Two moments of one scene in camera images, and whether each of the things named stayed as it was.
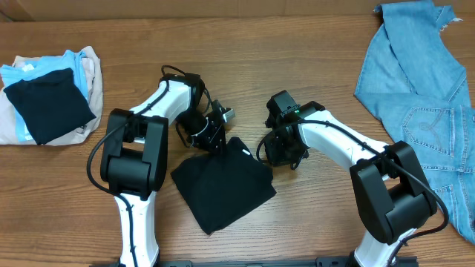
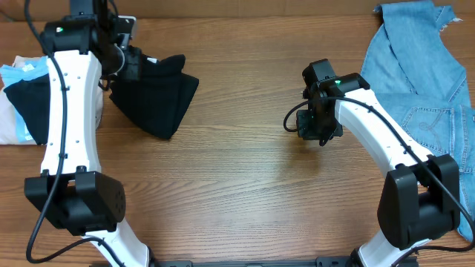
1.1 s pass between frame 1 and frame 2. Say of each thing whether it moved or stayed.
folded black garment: stayed
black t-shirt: moved
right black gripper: moved
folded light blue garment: stayed
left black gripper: moved
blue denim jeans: stayed
